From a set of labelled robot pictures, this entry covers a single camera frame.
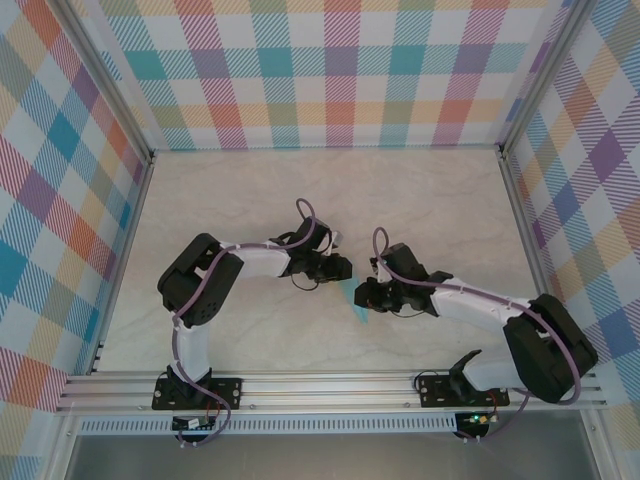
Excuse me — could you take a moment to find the light blue paper sheet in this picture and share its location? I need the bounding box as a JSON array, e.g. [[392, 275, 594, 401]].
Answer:
[[338, 281, 371, 326]]

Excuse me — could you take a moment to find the grey metal sheet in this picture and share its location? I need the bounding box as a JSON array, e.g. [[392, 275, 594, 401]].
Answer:
[[67, 433, 599, 480]]

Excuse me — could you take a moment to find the aluminium mounting rail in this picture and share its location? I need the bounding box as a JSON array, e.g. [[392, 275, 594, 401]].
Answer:
[[54, 370, 609, 415]]

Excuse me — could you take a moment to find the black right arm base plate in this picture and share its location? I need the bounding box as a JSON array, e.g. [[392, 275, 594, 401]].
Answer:
[[418, 373, 510, 409]]

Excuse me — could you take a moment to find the perforated metal cable duct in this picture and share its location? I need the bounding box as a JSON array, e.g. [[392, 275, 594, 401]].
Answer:
[[78, 418, 459, 435]]

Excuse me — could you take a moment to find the aluminium side rail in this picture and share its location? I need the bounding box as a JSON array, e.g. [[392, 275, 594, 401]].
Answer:
[[498, 149, 574, 371], [88, 155, 157, 375]]

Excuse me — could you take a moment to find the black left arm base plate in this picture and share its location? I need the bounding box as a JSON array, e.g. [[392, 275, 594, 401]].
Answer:
[[152, 378, 244, 411]]

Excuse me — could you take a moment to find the aluminium frame post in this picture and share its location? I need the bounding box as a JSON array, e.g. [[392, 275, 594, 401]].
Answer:
[[497, 0, 590, 160], [579, 409, 617, 480], [47, 414, 84, 480], [62, 0, 156, 166]]

